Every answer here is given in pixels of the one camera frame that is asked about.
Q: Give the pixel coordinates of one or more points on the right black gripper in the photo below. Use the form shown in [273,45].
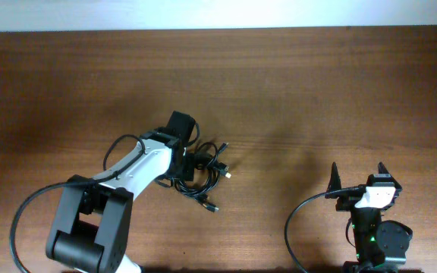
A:
[346,203]

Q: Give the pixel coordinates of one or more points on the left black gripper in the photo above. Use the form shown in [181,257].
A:
[187,174]

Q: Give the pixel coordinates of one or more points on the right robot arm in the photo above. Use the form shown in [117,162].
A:
[380,245]

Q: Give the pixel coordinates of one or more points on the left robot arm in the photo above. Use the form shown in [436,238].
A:
[90,229]

